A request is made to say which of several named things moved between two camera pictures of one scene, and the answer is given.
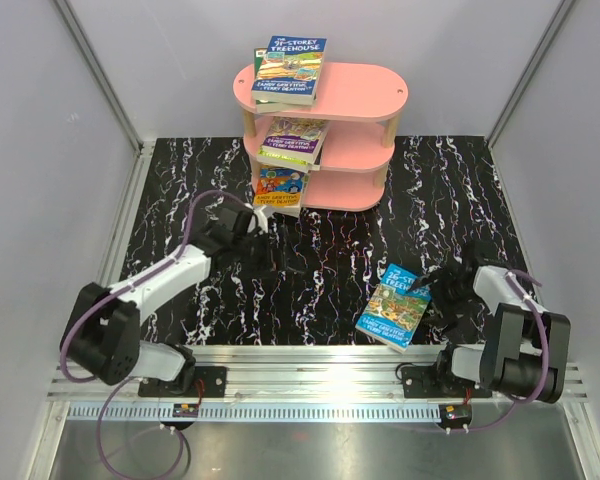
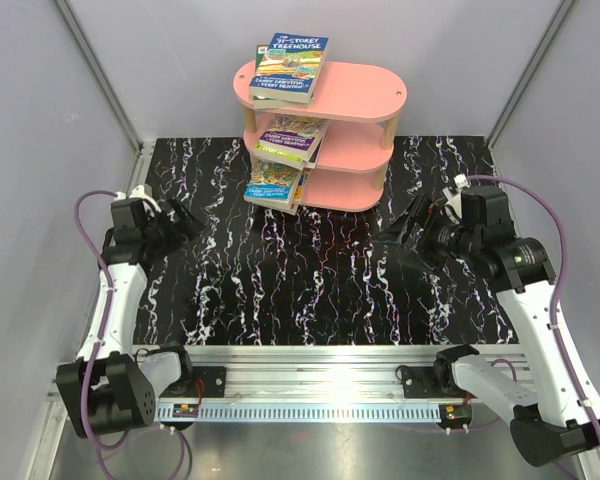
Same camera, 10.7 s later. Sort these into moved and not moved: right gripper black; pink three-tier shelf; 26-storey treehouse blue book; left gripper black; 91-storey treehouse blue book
Moved: 26-storey treehouse blue book; left gripper black; right gripper black
Not moved: pink three-tier shelf; 91-storey treehouse blue book
